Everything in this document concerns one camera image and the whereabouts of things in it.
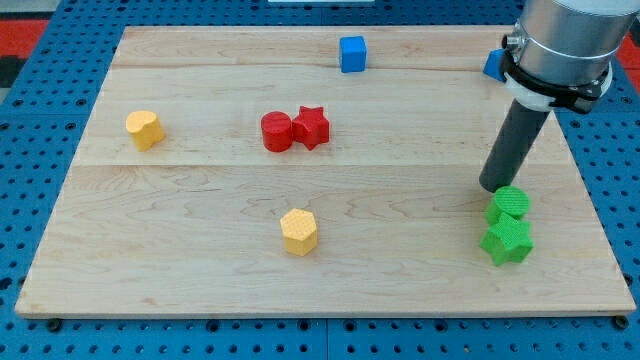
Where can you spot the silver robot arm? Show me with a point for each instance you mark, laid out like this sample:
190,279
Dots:
569,42

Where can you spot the blue triangle block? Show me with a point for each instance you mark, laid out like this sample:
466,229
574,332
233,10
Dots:
492,65

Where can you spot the yellow hexagon block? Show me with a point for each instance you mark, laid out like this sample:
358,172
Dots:
299,231

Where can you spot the red star block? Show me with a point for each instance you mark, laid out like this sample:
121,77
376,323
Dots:
310,127

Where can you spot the red cylinder block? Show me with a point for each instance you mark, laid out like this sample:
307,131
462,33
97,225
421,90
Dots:
277,134

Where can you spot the wooden board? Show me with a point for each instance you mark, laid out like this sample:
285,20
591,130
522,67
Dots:
190,229

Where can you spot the blue cube block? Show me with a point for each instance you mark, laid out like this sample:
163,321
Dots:
352,54

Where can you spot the yellow heart block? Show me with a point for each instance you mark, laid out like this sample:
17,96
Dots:
145,129

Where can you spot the green cylinder block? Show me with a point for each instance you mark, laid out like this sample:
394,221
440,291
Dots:
508,200

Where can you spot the green star block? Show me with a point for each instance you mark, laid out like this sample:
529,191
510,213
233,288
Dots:
508,240

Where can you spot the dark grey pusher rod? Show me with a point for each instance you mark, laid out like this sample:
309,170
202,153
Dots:
517,135

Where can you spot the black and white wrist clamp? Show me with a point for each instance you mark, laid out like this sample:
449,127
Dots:
542,96

